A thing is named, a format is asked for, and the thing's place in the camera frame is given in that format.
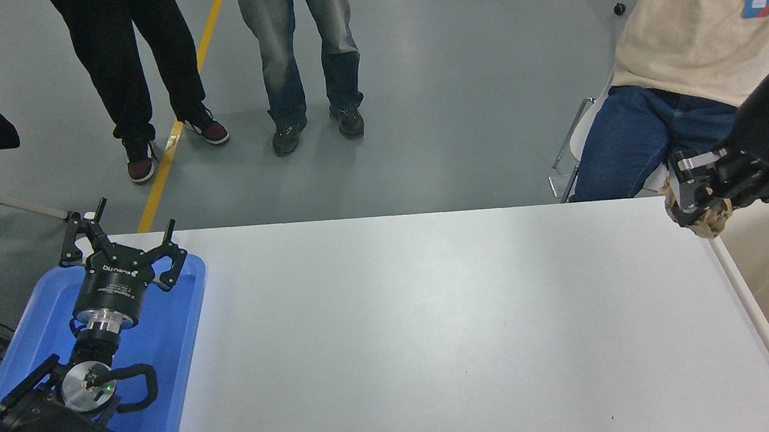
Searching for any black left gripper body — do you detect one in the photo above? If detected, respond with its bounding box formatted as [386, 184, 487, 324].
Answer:
[66, 240, 162, 325]

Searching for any tan paper ball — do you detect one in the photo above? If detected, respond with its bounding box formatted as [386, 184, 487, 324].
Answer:
[663, 172, 737, 243]

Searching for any grey metal bar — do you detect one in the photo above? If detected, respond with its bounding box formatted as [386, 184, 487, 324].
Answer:
[0, 189, 72, 227]

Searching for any blue plastic tray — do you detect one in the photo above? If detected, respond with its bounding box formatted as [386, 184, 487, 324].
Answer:
[0, 251, 223, 432]

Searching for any white metal-framed chair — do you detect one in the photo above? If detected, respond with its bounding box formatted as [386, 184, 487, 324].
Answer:
[539, 66, 671, 205]

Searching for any seated person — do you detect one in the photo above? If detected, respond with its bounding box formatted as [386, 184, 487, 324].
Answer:
[551, 0, 769, 204]

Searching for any standing person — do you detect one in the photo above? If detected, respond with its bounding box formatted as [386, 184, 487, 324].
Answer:
[48, 0, 235, 192]
[235, 0, 393, 160]

